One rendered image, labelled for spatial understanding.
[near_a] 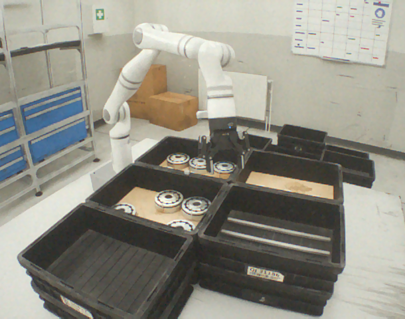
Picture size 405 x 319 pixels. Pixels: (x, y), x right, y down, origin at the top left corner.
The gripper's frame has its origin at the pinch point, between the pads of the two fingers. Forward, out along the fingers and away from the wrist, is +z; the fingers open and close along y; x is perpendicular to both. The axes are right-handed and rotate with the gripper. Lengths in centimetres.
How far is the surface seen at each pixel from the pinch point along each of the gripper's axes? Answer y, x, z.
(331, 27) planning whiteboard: 246, 162, -111
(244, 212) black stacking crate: 13.8, 14.7, 19.7
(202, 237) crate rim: -10.3, -3.5, 16.2
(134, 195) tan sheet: -19.2, 40.2, 12.9
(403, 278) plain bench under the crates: 55, -28, 45
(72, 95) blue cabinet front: -41, 234, -48
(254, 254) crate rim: -0.4, -13.3, 20.1
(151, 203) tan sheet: -14.4, 32.8, 15.0
